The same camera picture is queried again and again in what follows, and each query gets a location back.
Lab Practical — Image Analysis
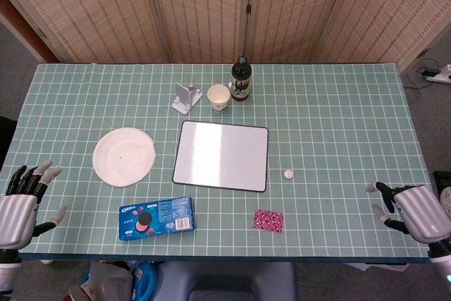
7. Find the dark tea bottle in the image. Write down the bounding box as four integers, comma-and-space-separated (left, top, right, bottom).
230, 55, 252, 102

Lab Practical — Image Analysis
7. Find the green grid tablecloth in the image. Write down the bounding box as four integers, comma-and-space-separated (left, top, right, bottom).
0, 63, 441, 264

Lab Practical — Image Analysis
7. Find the blue Oreo cookie box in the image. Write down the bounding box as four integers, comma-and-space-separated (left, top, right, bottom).
118, 196, 196, 242

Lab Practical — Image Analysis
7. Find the white paper cup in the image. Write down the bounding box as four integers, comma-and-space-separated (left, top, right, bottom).
206, 84, 232, 113

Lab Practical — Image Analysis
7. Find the black power cable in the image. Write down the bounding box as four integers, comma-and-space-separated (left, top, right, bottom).
410, 58, 441, 80

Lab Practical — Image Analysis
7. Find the blue-grey chair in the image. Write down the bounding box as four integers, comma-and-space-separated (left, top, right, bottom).
154, 262, 299, 301

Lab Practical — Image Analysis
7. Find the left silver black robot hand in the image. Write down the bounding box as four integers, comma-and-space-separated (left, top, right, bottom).
0, 159, 68, 251

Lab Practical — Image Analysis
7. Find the white power strip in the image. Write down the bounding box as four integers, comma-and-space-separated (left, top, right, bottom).
425, 63, 451, 85

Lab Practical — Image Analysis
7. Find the white folding phone stand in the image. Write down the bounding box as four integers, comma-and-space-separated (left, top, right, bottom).
171, 82, 204, 115

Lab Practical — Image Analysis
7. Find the bamboo folding screen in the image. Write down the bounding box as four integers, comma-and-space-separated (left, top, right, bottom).
0, 0, 451, 71

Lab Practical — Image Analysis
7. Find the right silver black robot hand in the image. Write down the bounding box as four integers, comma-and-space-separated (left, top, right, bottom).
365, 181, 447, 245

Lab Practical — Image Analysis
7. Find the white board black frame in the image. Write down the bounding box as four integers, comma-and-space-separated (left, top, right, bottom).
172, 120, 269, 193

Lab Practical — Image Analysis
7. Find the white paper plate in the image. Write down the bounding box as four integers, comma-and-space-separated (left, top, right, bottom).
92, 126, 157, 188

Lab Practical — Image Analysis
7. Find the plastic bag with items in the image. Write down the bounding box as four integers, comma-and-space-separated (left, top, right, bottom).
68, 260, 158, 301

